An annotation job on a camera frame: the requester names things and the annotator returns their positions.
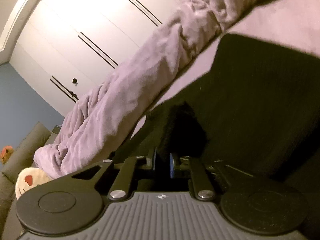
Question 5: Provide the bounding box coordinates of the black knit sweater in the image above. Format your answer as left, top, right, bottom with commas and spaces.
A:
113, 32, 320, 198

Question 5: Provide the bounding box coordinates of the orange plush toy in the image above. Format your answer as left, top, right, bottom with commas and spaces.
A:
1, 145, 14, 165

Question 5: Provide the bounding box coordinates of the white wardrobe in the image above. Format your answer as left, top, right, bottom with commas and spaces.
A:
1, 0, 180, 115

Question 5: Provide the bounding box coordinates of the yellow emoji face plush pillow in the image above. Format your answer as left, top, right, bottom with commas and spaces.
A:
15, 167, 53, 199

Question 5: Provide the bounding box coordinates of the lilac bed sheet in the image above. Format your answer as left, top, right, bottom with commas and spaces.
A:
122, 0, 319, 136

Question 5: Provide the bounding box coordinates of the lilac crumpled duvet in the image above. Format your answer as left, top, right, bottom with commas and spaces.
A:
34, 0, 258, 179

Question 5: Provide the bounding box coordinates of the grey padded headboard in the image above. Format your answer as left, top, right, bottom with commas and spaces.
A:
1, 122, 57, 239

